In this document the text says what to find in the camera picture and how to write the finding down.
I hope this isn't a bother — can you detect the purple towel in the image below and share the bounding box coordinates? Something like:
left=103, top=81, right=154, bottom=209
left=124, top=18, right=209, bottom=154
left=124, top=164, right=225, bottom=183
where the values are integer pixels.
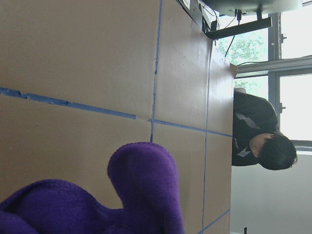
left=0, top=142, right=184, bottom=234

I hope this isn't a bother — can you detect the person in black jacket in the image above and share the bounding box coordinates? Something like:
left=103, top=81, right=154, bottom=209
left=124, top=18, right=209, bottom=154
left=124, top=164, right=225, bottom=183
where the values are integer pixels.
left=232, top=91, right=297, bottom=171

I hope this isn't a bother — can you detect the black monitor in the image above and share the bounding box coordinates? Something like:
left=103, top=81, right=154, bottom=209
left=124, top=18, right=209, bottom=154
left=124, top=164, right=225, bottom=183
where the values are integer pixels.
left=204, top=0, right=303, bottom=40

